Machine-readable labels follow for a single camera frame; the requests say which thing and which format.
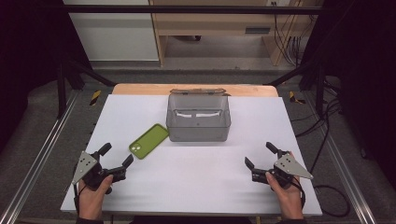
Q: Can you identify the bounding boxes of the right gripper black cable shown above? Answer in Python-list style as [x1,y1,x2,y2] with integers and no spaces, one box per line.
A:
[292,178,307,210]

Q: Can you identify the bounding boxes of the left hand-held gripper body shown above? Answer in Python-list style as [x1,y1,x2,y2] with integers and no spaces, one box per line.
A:
[71,150,127,196]

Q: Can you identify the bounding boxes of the black frame strut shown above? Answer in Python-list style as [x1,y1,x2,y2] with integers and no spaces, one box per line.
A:
[56,58,117,119]
[263,60,327,117]

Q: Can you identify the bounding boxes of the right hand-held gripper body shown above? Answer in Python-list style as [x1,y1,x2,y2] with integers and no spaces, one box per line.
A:
[251,149,315,189]

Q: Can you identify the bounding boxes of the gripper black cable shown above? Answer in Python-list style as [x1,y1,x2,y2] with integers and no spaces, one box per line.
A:
[292,178,307,210]
[72,182,82,217]

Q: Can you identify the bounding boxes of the black curtain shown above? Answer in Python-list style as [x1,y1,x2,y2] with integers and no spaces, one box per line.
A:
[300,0,396,190]
[0,0,92,153]

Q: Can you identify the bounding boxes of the person's left hand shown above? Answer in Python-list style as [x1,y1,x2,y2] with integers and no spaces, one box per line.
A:
[77,175,115,221]

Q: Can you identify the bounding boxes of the black floor cables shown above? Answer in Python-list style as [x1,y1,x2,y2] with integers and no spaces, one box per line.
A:
[293,77,352,218]

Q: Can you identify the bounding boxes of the white cabinet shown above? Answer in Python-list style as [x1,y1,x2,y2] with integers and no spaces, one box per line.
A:
[63,0,160,62]

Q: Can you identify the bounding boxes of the white table sheet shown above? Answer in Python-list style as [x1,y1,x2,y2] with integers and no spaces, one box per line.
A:
[60,93,323,217]

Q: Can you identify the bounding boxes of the bundle of hanging black cables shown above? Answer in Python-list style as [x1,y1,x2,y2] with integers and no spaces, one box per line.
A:
[272,2,304,67]

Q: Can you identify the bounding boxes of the wooden table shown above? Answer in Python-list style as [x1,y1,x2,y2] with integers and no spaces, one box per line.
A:
[111,83,279,98]

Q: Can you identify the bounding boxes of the person's right hand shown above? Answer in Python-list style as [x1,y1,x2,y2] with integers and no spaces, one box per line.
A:
[264,171,305,220]

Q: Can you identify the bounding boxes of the aluminium rail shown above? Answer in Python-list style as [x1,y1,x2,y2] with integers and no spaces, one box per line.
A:
[0,90,80,224]
[303,91,378,224]

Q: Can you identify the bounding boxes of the green phone case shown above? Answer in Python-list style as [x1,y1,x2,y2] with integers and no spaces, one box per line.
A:
[128,123,170,161]

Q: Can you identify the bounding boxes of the wooden desk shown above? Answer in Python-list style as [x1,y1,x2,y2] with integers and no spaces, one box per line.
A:
[148,0,325,67]

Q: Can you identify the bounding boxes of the yellow black hazard tape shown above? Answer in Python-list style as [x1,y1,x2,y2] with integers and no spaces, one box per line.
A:
[89,90,103,106]
[288,91,306,105]

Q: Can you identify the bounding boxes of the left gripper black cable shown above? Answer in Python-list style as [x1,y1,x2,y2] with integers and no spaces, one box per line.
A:
[72,182,82,217]

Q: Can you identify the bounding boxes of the black horizontal frame bar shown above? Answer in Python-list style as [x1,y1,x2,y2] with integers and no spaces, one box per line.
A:
[62,4,323,15]

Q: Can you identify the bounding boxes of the grey transparent storage box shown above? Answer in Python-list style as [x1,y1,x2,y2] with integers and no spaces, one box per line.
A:
[165,88,233,143]

